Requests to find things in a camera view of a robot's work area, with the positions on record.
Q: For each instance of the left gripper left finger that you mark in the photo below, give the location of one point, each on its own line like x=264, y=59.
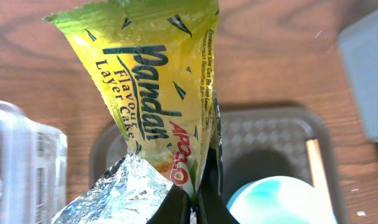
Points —
x=175, y=208

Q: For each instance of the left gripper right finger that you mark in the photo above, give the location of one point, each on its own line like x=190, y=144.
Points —
x=211, y=209

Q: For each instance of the yellow green snack wrapper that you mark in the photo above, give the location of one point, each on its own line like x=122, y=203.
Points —
x=153, y=64

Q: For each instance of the grey dishwasher rack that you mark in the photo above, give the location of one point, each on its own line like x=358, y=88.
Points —
x=358, y=44

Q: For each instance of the light blue cup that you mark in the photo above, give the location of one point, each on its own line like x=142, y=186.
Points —
x=280, y=199

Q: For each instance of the brown serving tray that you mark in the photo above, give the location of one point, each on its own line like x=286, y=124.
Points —
x=271, y=141

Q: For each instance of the wooden chopstick left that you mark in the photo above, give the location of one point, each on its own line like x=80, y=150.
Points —
x=317, y=170

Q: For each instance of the clear plastic bin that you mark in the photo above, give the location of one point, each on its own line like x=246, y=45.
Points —
x=33, y=167

